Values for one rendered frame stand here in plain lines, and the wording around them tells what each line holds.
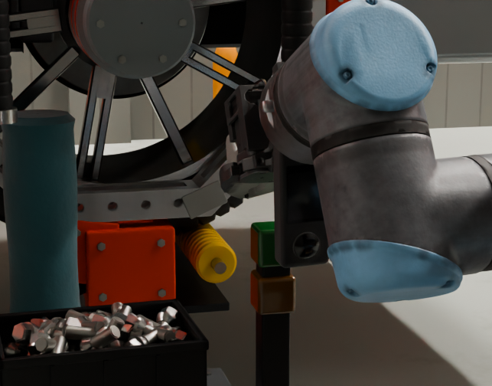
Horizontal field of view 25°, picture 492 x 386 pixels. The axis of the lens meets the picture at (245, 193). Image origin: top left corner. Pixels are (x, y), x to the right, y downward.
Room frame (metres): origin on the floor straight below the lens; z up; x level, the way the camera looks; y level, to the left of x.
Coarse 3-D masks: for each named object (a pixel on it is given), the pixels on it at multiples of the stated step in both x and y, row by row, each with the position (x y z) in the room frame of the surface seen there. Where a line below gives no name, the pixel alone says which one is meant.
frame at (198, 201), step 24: (312, 24) 1.51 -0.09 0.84; (0, 144) 1.42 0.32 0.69; (0, 168) 1.45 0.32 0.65; (216, 168) 1.48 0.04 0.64; (96, 192) 1.44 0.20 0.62; (120, 192) 1.44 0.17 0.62; (144, 192) 1.45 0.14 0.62; (168, 192) 1.46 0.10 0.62; (192, 192) 1.47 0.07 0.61; (216, 192) 1.47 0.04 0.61; (96, 216) 1.44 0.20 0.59; (120, 216) 1.44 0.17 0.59; (144, 216) 1.45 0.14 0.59; (168, 216) 1.46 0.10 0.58; (192, 216) 1.46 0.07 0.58
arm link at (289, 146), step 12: (276, 72) 0.92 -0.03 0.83; (264, 96) 0.92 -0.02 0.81; (264, 108) 0.90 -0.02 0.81; (264, 120) 0.92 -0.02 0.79; (276, 120) 0.90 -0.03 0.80; (276, 132) 0.90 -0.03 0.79; (288, 132) 0.89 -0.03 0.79; (276, 144) 0.92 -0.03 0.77; (288, 144) 0.90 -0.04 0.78; (300, 144) 0.89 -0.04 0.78; (288, 156) 0.92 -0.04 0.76; (300, 156) 0.91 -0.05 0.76
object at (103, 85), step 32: (64, 0) 1.53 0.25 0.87; (192, 0) 1.57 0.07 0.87; (224, 0) 1.58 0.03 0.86; (256, 0) 1.74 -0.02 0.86; (32, 32) 1.52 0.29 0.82; (64, 32) 1.53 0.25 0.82; (256, 32) 1.73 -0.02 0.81; (64, 64) 1.53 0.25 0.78; (96, 64) 1.54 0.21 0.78; (192, 64) 1.57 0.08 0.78; (224, 64) 1.58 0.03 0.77; (256, 64) 1.68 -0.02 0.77; (32, 96) 1.52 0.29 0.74; (96, 96) 1.54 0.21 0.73; (160, 96) 1.56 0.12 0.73; (224, 96) 1.75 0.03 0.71; (0, 128) 1.51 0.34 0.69; (192, 128) 1.74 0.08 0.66; (224, 128) 1.62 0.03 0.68; (96, 160) 1.54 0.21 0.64; (128, 160) 1.69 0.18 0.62; (160, 160) 1.64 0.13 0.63; (192, 160) 1.57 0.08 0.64
